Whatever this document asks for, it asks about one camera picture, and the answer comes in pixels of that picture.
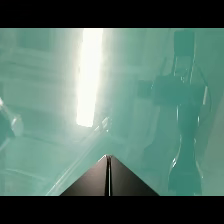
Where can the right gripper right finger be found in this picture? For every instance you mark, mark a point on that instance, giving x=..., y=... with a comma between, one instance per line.
x=126, y=181

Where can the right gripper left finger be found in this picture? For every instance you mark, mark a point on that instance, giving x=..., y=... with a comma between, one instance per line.
x=90, y=181

